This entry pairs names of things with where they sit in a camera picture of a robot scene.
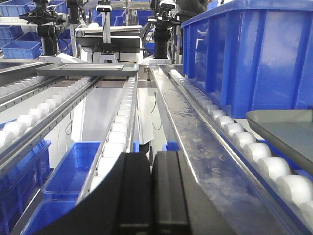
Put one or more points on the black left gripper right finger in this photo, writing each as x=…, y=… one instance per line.
x=181, y=207

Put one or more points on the grey metal tray left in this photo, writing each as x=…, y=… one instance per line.
x=83, y=69

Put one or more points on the grey metal tray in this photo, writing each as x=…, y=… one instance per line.
x=291, y=131
x=83, y=69

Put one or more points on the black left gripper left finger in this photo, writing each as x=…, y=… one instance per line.
x=120, y=205

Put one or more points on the blue bin below rollers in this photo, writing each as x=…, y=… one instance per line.
x=67, y=179

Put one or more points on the grey metal tray front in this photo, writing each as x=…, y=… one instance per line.
x=291, y=131

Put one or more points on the blue bin on rollers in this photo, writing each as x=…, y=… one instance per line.
x=252, y=55

